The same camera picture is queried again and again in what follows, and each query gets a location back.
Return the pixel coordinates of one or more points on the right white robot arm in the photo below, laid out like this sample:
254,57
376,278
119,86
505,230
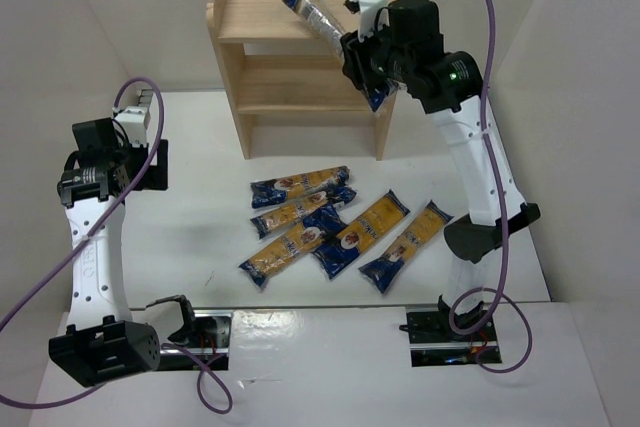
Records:
448,85

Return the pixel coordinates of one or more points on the wooden three-tier shelf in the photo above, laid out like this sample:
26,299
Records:
273,65

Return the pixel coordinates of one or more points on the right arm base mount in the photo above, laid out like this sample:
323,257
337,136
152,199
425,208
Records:
431,344

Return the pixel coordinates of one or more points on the clear back spaghetti bag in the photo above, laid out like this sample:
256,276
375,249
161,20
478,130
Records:
321,21

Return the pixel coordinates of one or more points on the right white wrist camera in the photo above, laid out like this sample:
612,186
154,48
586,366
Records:
372,16

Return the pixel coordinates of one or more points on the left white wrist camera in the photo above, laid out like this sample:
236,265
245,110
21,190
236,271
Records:
133,121

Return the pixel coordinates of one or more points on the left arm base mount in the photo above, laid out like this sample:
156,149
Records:
209,341

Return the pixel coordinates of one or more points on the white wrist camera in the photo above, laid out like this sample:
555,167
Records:
133,121
372,16

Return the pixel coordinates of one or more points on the middle spaghetti bag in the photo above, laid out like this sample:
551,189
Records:
341,250

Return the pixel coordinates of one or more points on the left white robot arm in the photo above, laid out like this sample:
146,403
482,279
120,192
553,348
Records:
102,341

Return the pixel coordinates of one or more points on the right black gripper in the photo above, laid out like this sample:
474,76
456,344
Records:
353,61

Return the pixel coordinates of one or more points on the far right spaghetti bag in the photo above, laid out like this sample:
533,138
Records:
382,271

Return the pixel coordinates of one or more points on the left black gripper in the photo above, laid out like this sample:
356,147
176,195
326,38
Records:
153,165

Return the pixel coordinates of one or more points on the front left spaghetti bag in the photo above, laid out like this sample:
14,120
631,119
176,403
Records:
304,237

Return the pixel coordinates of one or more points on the top spaghetti bag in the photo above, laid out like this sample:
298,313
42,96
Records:
281,190

